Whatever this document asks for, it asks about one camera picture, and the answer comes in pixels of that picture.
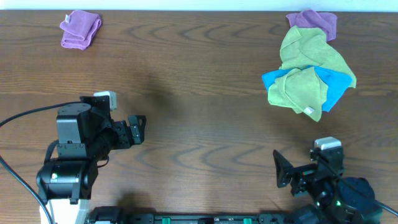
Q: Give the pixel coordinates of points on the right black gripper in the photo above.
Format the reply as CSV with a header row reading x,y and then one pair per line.
x,y
303,175

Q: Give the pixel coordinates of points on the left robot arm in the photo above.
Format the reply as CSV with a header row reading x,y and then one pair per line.
x,y
86,135

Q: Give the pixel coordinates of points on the blue cloth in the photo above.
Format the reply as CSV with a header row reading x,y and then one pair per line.
x,y
337,83

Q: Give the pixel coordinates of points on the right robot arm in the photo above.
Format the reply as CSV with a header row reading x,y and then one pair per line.
x,y
337,199

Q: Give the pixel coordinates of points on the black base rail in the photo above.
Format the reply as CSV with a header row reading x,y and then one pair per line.
x,y
119,215

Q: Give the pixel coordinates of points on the purple cloth at back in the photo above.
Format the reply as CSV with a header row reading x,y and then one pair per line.
x,y
309,18

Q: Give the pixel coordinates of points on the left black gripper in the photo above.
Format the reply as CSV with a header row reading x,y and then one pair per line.
x,y
126,135

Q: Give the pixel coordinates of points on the small green cloth with label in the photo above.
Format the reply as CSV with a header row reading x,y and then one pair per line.
x,y
300,90

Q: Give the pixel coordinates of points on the large green cloth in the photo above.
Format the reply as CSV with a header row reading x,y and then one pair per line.
x,y
302,47

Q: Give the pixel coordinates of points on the purple microfiber cloth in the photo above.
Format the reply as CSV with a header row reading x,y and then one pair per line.
x,y
79,29

